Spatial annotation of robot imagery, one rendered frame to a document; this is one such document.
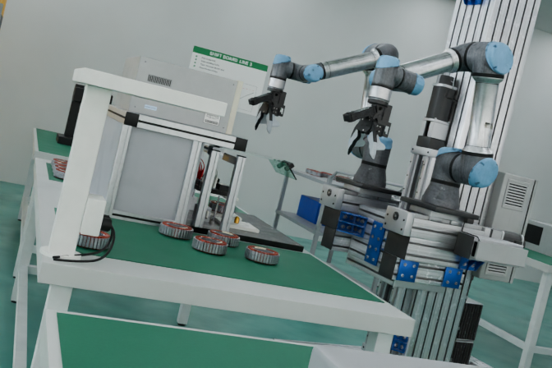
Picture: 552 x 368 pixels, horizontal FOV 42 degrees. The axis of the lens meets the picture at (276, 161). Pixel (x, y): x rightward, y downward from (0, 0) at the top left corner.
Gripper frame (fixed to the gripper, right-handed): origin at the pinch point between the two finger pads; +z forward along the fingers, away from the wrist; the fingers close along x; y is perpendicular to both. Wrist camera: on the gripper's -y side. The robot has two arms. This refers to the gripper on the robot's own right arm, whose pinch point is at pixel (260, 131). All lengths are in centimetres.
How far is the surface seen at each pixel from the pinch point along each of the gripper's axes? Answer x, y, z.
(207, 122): -40, -42, 1
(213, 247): -88, -49, 38
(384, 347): -131, -11, 50
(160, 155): -50, -60, 16
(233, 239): -72, -36, 37
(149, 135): -49, -65, 10
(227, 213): -54, -32, 31
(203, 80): -39, -47, -14
